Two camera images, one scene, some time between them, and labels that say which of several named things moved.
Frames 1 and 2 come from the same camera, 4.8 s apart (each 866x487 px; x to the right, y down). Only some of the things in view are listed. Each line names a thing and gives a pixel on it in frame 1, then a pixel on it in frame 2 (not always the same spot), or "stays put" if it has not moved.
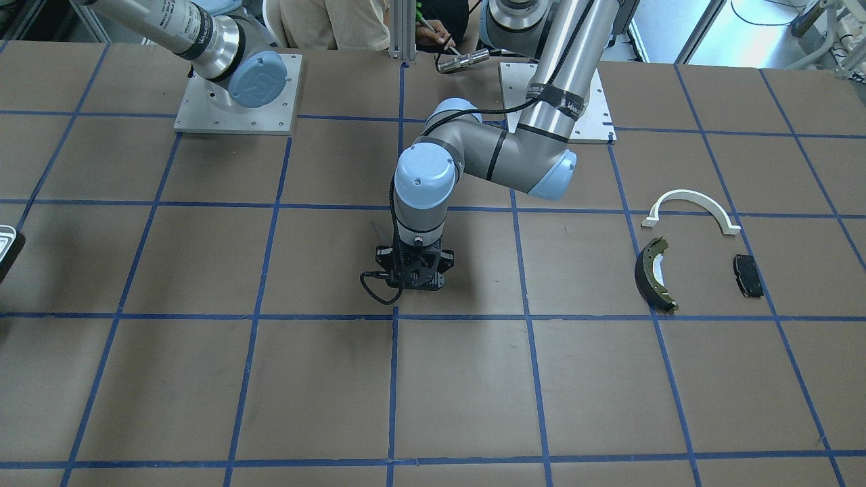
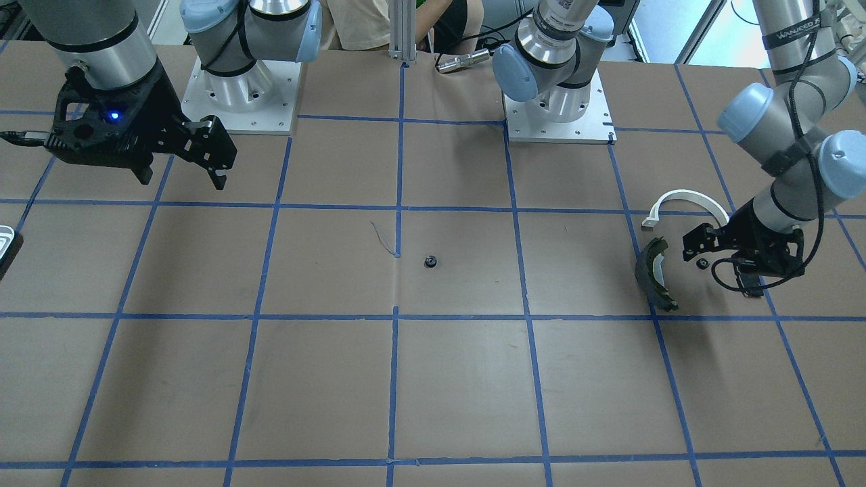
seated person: x=365 y=24 stays put
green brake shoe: x=648 y=284 stays put
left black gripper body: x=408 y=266 → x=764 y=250
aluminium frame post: x=402 y=30 stays put
